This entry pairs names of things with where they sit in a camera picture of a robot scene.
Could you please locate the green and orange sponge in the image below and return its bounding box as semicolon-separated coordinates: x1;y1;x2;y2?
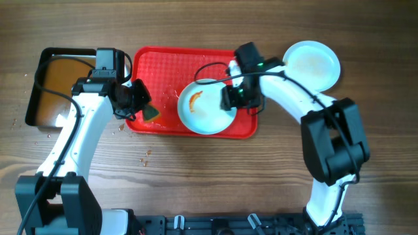
142;103;161;123

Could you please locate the white plate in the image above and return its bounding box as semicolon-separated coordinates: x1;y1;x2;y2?
283;40;341;92
177;82;237;135

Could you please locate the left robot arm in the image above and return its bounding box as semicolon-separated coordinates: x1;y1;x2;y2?
15;48;151;234

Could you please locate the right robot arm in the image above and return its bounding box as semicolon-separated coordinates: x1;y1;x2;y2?
220;42;370;234

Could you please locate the red plastic serving tray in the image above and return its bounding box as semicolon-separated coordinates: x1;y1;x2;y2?
125;46;259;140

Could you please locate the black water-filled tub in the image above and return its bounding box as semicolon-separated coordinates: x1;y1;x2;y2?
25;48;96;128

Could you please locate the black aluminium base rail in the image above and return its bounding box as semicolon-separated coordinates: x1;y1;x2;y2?
134;213;366;235

